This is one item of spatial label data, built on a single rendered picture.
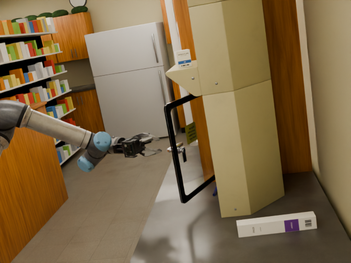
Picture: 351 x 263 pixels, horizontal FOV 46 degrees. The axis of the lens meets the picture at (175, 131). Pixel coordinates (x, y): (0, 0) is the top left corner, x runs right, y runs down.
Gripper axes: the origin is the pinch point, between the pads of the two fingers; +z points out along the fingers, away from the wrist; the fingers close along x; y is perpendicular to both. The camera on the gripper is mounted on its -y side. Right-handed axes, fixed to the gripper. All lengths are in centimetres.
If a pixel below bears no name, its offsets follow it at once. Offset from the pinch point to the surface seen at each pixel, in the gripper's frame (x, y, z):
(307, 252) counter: -26, 20, 65
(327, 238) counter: -26, 11, 68
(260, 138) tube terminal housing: 0.6, -7.7, 41.9
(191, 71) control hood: 29.7, 8.0, 26.9
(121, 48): 29, -360, -329
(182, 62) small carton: 32.8, 3.0, 20.2
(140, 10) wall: 82, -432, -336
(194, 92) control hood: 22.5, 8.1, 26.7
